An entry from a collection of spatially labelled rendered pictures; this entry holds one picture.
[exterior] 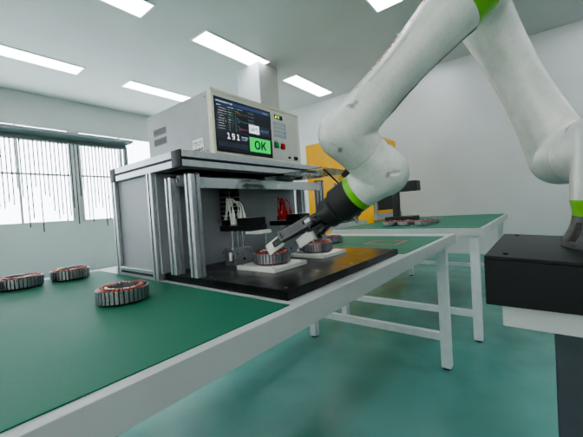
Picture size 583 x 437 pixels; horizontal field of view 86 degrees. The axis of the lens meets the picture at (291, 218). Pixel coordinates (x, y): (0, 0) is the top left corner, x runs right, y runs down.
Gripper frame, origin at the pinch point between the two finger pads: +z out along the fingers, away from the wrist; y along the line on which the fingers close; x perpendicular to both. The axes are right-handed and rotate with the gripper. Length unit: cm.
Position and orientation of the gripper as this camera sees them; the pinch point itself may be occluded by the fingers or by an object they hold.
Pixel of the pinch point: (286, 245)
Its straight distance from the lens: 90.5
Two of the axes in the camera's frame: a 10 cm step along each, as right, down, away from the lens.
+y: 6.2, -0.6, 7.8
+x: -4.4, -8.5, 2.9
